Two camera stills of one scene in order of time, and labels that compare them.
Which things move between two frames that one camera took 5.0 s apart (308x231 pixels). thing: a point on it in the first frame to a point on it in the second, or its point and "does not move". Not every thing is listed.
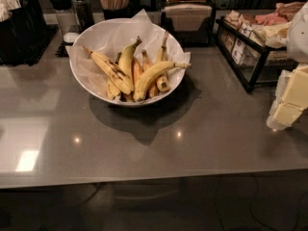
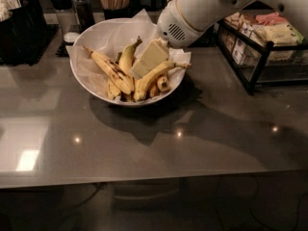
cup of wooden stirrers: x=115 y=2 does not move
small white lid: x=70 y=38 does not move
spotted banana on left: x=113 y=71 does not move
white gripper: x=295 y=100 to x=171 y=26
